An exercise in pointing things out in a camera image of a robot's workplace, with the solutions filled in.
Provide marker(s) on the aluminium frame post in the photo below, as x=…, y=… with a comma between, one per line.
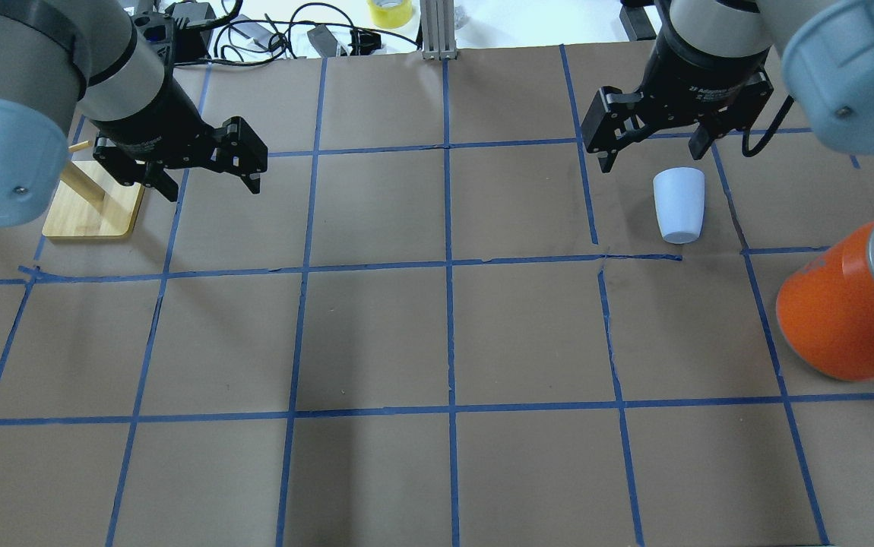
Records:
x=437, y=29

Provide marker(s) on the wooden cup rack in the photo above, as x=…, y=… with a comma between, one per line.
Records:
x=90, y=204

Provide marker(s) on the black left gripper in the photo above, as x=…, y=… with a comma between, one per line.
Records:
x=150, y=114

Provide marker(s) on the black power adapter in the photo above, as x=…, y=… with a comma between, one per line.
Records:
x=324, y=42

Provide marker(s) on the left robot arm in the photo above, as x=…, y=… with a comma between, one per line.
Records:
x=58, y=58

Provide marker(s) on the orange cylindrical canister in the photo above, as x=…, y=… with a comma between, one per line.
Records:
x=826, y=310

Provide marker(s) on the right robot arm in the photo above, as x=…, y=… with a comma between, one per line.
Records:
x=821, y=59

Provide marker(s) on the yellow tape roll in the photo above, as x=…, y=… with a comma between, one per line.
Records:
x=390, y=14

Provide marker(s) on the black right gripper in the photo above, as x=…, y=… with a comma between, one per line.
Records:
x=703, y=72

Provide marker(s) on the light blue plastic cup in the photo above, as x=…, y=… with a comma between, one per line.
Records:
x=679, y=199

